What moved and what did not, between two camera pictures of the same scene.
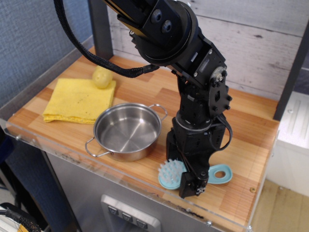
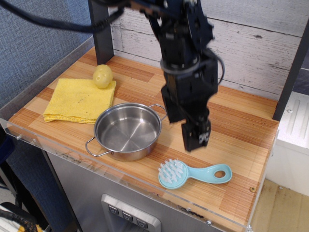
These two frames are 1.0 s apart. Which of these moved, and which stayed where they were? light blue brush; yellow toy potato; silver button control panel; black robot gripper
Moved: black robot gripper
Stayed: silver button control panel; light blue brush; yellow toy potato
